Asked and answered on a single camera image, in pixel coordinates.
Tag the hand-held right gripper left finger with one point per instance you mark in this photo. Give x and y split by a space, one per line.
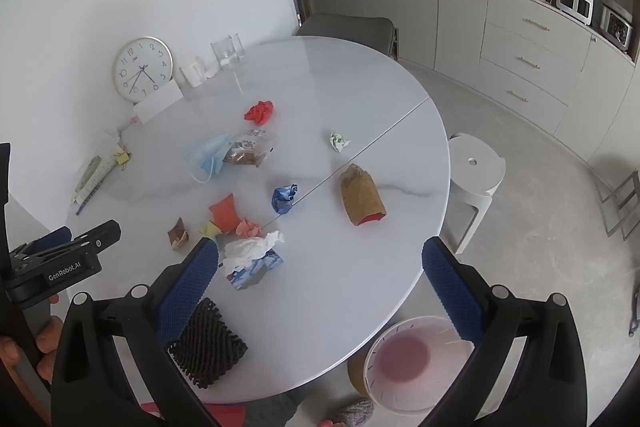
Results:
187 292

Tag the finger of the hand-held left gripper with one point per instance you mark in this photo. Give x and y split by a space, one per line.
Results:
52 237
102 234

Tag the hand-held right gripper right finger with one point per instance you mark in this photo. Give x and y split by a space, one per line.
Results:
452 292

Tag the black foam net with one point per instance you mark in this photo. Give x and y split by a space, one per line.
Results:
210 347

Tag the small brown wrapper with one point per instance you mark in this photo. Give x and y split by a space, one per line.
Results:
177 232

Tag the yellow paper scrap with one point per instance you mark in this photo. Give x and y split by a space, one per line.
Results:
209 229

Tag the white bin with pink liner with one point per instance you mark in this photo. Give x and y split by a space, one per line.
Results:
400 357

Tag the orange packet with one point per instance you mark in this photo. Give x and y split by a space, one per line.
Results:
225 212

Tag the blue face mask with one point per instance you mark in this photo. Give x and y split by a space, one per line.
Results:
207 154

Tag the blue wrapper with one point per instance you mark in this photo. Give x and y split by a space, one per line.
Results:
282 199

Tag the brown paper bag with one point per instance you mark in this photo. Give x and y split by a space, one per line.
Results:
360 194

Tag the green white wrapper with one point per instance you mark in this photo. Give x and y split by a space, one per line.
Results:
339 142

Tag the red paper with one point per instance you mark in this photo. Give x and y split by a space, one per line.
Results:
260 112

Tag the person's left hand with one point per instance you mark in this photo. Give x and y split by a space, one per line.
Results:
50 337

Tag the white crumpled tissue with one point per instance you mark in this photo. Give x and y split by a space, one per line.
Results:
247 249

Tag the blue tissue packet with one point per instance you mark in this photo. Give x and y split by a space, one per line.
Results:
260 269

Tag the yellow sticky notes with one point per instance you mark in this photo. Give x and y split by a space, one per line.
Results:
121 158

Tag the pink crumpled paper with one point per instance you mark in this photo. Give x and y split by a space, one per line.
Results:
247 228

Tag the white plastic stool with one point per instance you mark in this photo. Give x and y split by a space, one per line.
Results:
475 167

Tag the white card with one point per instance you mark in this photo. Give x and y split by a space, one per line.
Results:
157 103

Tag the clear plastic snack bag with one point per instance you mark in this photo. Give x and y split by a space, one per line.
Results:
245 154

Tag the grey knitted slipper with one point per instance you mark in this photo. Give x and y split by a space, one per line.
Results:
355 413

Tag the white cup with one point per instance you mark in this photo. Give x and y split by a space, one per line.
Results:
194 74

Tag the large clear glass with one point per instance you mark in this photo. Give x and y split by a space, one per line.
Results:
223 52

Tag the beige drawer cabinet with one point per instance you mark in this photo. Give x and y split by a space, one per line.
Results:
530 57

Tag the grey upholstered chair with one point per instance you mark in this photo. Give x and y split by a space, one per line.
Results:
345 29

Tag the silver toaster oven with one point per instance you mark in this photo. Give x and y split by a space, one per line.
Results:
616 27

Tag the round white wall clock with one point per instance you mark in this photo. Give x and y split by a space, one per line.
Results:
142 69

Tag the metal chair frame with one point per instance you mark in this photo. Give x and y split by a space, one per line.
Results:
627 192

